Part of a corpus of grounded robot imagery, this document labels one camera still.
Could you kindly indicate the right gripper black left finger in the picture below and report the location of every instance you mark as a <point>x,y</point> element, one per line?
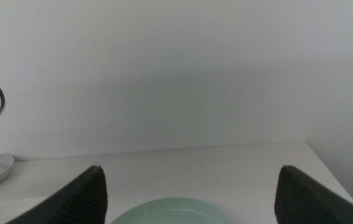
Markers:
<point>83,202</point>

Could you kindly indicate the green shallow bowl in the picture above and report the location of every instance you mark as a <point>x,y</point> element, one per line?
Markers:
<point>173,214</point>

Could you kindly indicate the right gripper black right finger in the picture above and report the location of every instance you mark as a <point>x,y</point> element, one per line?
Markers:
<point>304,205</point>

